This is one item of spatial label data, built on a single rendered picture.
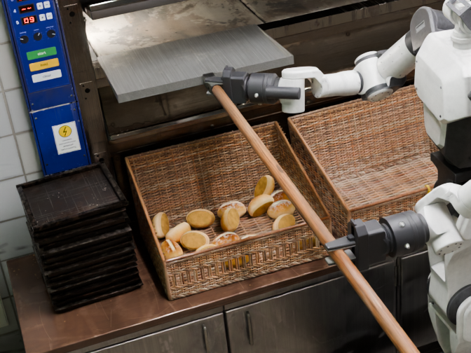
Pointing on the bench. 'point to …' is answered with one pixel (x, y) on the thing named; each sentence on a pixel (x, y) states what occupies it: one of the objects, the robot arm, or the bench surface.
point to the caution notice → (66, 137)
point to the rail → (110, 4)
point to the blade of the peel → (190, 61)
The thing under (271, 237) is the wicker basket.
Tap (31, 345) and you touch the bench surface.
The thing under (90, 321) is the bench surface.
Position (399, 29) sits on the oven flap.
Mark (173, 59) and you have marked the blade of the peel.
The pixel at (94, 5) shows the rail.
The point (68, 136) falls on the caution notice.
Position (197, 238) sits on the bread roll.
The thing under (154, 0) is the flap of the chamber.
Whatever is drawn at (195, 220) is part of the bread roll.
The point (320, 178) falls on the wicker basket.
